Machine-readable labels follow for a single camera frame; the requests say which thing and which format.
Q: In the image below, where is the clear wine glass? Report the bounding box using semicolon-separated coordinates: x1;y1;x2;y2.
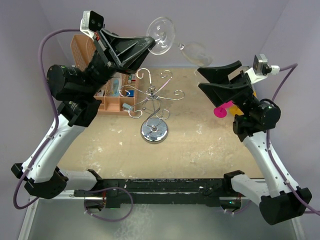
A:
146;16;213;68
194;69;202;85

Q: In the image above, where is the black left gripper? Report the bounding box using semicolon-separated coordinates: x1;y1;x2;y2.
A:
81;28;154;98

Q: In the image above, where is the white glue stick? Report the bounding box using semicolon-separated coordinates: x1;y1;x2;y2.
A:
127;74;134;84

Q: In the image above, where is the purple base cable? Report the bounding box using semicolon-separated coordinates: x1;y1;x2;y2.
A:
223;197;251;216
83;186;135;222

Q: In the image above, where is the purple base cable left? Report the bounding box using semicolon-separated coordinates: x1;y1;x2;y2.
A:
83;186;135;222

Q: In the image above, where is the pink plastic wine glass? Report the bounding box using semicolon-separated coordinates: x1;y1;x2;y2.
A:
213;101;233;118

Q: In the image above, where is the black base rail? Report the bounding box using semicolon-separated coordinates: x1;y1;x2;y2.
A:
74;178;242;209

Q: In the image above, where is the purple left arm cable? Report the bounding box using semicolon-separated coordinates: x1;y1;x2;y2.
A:
13;28;82;210

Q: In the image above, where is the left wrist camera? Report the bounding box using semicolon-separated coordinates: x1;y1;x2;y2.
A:
80;10;104;39

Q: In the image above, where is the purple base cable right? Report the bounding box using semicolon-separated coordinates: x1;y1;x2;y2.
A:
223;197;251;216

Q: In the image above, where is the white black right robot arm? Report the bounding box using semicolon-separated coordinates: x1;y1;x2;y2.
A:
197;61;312;225

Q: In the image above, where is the blue stapler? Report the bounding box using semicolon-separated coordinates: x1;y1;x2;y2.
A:
122;103;132;112

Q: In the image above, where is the orange plastic wine glass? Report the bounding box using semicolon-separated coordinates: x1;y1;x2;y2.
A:
229;90;257;116

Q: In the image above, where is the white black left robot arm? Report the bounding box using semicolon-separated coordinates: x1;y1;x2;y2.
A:
11;29;156;199

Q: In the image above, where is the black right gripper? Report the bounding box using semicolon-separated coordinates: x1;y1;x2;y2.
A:
197;60;259;117

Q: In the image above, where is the chrome wire wine glass rack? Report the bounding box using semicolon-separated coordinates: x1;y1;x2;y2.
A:
127;68;185;144

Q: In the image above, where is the orange perforated desk organizer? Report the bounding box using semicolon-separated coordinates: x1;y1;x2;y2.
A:
70;34;139;116

